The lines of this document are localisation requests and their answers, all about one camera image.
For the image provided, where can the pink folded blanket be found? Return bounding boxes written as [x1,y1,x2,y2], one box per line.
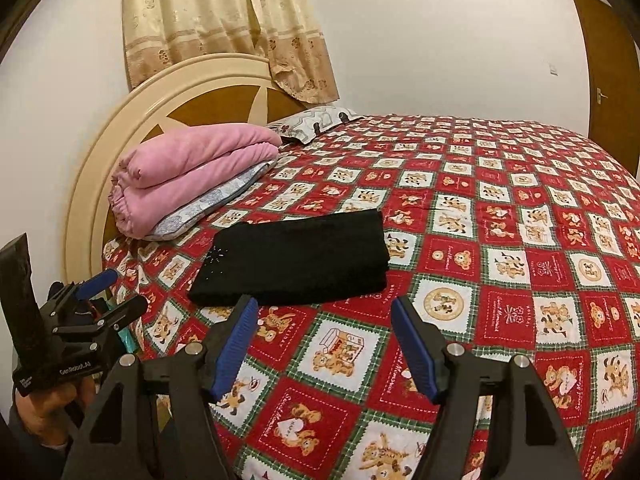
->
[108,122,282,240]

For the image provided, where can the white black patterned pillow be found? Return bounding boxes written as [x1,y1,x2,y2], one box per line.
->
[267,105,362,144]

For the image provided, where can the left forearm dark sleeve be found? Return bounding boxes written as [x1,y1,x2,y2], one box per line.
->
[1,406,74,480]

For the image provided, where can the brown wooden door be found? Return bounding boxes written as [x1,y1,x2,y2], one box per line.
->
[574,0,639,176]

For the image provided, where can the beige patterned curtain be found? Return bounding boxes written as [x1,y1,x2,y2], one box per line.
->
[122,0,340,105]

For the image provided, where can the black pants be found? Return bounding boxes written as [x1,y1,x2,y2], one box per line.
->
[188,209,390,308]

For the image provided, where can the cream wooden headboard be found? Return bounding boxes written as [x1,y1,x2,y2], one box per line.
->
[62,53,307,282]

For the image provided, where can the grey white patterned pillow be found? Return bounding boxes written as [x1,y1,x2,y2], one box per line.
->
[144,159,277,242]

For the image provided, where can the person's left hand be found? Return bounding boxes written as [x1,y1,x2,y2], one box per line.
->
[14,376,96,446]

